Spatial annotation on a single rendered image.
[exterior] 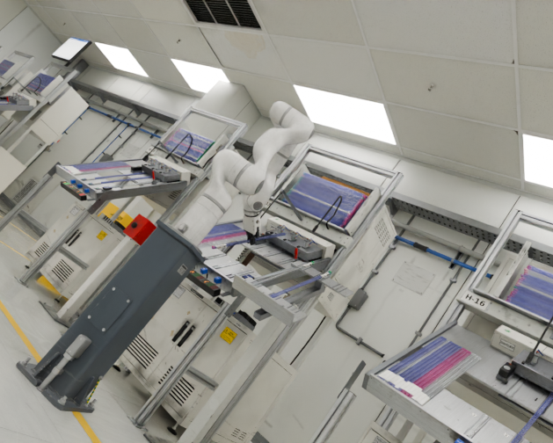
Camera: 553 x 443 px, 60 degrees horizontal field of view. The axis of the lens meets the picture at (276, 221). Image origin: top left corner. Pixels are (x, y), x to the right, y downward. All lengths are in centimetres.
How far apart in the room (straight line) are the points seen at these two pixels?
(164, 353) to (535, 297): 184
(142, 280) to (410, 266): 288
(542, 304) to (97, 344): 182
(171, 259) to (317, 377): 251
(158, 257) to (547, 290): 166
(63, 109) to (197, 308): 443
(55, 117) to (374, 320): 460
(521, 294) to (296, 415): 226
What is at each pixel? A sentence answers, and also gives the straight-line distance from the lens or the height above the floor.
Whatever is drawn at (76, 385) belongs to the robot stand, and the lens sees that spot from 188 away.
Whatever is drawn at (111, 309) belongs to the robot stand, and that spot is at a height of 34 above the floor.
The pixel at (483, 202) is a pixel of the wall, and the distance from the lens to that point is 456.
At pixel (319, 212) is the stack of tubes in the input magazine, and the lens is 289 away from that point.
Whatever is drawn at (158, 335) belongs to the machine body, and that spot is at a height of 30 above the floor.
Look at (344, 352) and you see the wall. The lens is 411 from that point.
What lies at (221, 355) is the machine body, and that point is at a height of 43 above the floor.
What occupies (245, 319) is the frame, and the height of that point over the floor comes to 65.
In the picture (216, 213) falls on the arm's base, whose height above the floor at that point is 86.
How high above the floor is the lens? 51
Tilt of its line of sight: 14 degrees up
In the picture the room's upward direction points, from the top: 39 degrees clockwise
